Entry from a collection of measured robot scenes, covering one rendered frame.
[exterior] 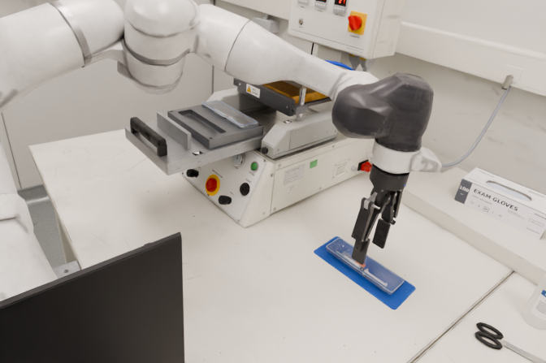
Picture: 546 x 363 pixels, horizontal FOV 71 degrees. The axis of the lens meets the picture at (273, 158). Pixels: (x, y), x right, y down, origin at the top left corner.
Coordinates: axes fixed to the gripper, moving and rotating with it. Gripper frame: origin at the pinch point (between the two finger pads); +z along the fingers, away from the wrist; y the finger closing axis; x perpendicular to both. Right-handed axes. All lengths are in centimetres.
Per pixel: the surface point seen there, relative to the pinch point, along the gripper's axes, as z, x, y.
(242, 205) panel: 3.0, -31.7, 11.2
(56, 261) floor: 82, -133, 37
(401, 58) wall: -26, -39, -69
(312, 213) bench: 7.8, -22.0, -6.6
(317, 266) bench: 7.8, -7.5, 8.2
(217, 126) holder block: -16.8, -40.9, 13.1
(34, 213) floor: 82, -177, 34
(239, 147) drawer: -13.3, -34.1, 11.4
